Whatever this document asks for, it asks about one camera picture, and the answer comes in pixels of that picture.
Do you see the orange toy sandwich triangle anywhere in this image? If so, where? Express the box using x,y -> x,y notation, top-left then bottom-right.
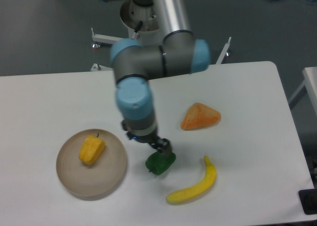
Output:
180,103 -> 221,131

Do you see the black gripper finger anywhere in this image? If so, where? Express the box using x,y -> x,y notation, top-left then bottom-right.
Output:
152,137 -> 171,157

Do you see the green toy pepper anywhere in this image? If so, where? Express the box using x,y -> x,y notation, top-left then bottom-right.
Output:
145,152 -> 176,175

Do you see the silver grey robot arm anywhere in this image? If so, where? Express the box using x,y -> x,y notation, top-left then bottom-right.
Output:
102,0 -> 211,156

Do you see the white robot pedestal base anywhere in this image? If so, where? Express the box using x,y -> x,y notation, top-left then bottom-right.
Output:
91,0 -> 231,71

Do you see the yellow toy pepper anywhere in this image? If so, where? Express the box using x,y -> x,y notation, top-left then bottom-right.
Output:
79,133 -> 106,166

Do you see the beige round plate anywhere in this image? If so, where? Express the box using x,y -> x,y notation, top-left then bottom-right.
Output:
56,129 -> 127,201

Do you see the yellow toy banana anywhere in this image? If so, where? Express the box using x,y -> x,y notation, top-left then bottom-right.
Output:
165,156 -> 217,204

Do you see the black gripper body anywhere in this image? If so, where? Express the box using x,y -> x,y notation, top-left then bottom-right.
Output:
121,120 -> 159,148

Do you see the black device at edge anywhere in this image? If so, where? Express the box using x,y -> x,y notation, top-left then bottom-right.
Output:
298,188 -> 317,215

